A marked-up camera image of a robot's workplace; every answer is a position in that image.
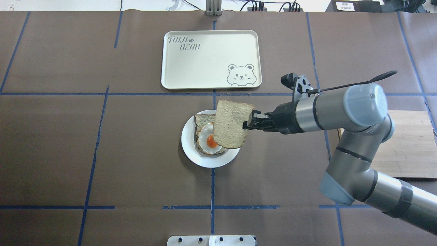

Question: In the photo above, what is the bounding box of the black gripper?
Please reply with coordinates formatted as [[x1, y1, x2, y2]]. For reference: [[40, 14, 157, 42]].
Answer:
[[242, 101, 301, 134]]

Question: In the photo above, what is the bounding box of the brown bread slice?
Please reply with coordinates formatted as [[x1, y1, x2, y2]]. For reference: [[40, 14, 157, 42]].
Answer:
[[213, 100, 255, 149]]

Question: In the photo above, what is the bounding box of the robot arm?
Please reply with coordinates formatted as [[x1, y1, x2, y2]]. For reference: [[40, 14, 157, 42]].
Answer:
[[242, 83, 437, 234]]

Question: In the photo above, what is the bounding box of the bread slice under egg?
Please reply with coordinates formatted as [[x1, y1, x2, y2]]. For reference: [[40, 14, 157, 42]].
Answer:
[[195, 114, 215, 154]]

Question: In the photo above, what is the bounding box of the white round plate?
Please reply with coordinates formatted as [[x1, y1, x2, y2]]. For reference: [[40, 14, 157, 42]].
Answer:
[[181, 116, 239, 168]]

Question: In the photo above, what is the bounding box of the fried egg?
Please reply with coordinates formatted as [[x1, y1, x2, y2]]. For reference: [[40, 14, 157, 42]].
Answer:
[[197, 123, 225, 155]]

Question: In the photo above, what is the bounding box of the cream bear serving tray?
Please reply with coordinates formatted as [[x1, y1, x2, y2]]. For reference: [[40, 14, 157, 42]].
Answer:
[[161, 30, 262, 90]]

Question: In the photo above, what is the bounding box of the black power strip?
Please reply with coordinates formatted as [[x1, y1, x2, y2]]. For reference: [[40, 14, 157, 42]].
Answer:
[[240, 0, 304, 12]]

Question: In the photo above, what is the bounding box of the wooden cutting board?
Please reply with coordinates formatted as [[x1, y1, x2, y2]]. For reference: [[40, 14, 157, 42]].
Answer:
[[370, 110, 437, 179]]

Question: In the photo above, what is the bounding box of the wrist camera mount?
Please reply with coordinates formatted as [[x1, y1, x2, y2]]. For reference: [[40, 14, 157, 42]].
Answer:
[[280, 73, 320, 103]]

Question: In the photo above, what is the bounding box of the aluminium profile post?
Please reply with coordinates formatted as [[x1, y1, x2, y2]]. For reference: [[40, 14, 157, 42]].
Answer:
[[206, 0, 223, 16]]

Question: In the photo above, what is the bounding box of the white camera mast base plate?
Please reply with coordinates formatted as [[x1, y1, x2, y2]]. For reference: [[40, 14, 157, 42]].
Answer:
[[167, 235, 257, 246]]

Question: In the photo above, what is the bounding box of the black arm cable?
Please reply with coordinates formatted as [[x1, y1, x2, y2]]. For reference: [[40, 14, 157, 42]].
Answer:
[[318, 70, 398, 93]]

